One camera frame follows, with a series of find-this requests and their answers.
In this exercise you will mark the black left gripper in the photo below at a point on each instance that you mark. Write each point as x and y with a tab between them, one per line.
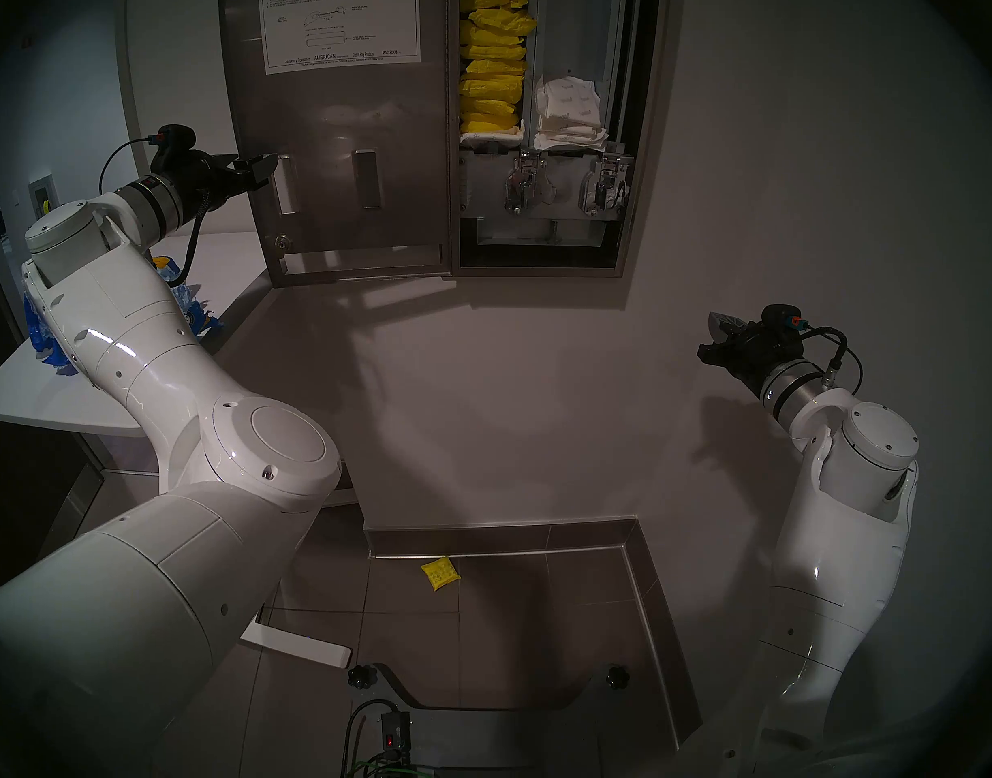
203	181

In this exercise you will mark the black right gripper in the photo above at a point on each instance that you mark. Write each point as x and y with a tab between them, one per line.
751	355

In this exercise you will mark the black electronics box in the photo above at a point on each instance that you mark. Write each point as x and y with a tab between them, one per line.
396	732

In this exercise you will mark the white wrapped sanitary pad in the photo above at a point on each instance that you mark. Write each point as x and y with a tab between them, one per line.
573	100
577	130
573	143
492	138

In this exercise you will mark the white instruction sheet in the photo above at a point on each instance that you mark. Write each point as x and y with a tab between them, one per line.
338	23

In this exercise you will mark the wall fire extinguisher cabinet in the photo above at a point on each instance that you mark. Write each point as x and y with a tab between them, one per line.
42	191

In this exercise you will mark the blue plastic pad bag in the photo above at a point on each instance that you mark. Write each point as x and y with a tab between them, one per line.
196	310

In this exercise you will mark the stainless steel dispenser cabinet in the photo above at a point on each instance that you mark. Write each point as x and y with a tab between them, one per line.
646	136

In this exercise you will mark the white table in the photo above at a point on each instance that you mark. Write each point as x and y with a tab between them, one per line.
26	395

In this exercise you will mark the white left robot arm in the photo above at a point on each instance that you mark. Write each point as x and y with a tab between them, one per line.
139	339

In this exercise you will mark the black base knob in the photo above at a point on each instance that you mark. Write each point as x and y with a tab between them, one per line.
362	675
617	677

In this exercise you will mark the chrome dispensing mechanism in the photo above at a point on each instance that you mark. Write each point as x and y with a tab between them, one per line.
605	186
524	185

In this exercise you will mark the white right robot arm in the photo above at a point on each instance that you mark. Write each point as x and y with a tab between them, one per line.
836	541

